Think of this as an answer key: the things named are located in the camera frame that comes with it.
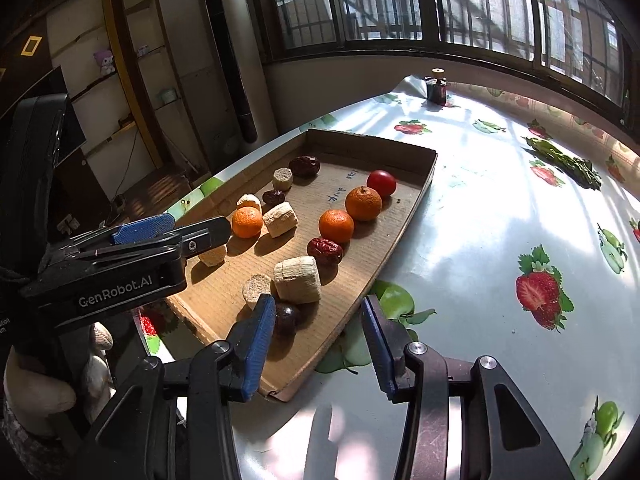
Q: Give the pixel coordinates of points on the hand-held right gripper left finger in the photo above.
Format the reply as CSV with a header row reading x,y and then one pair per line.
x,y
257,355

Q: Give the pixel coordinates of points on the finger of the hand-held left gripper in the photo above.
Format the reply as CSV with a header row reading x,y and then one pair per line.
x,y
205,235
145,227

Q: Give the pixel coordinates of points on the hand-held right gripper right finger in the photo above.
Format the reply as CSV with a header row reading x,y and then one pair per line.
x,y
380,355

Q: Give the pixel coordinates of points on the brown cardboard tray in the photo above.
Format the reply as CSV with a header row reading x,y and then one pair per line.
x,y
300,350

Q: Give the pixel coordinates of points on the orange mandarin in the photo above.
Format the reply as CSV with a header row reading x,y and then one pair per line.
x,y
336,226
247,223
363,204

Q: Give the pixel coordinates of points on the dark purple plum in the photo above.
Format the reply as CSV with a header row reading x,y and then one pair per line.
x,y
287,319

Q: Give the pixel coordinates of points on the person's left forearm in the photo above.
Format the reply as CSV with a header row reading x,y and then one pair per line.
x,y
20,457

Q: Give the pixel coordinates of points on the person's left hand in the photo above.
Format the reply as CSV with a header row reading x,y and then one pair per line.
x,y
35,390

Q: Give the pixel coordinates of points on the fruit print tablecloth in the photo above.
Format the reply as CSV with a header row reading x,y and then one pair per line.
x,y
475,260

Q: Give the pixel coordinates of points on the purple plush toy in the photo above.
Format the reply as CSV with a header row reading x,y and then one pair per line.
x,y
105,63

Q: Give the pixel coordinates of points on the red tomato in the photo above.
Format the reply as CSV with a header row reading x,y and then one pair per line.
x,y
381,183

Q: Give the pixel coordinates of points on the white standing air conditioner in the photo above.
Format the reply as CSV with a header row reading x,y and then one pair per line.
x,y
235,60

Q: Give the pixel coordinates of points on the green leafy vegetable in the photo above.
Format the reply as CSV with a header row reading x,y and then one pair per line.
x,y
562,162

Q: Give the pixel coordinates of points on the small dark jar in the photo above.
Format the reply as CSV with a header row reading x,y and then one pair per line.
x,y
436,89

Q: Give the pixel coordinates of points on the barred window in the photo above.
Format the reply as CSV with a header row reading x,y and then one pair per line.
x,y
450,5

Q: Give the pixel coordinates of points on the wooden wall shelf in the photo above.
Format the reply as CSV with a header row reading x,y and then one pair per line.
x,y
145,125

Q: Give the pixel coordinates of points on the yellow square wall frame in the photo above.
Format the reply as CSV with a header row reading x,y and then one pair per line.
x,y
31,45

